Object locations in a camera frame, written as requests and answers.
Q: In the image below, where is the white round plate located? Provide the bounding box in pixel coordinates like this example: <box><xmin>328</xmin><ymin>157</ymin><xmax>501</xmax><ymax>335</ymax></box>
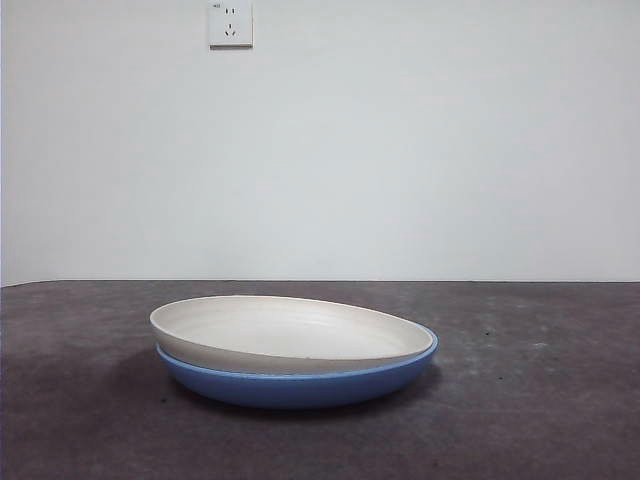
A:
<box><xmin>149</xmin><ymin>295</ymin><xmax>434</xmax><ymax>375</ymax></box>

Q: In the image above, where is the blue round plate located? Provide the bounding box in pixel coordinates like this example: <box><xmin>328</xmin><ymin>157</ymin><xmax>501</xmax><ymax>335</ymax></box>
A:
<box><xmin>154</xmin><ymin>327</ymin><xmax>440</xmax><ymax>411</ymax></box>

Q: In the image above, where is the white wall socket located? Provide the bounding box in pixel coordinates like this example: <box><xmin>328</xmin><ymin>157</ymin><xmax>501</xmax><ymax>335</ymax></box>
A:
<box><xmin>208</xmin><ymin>0</ymin><xmax>254</xmax><ymax>51</ymax></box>

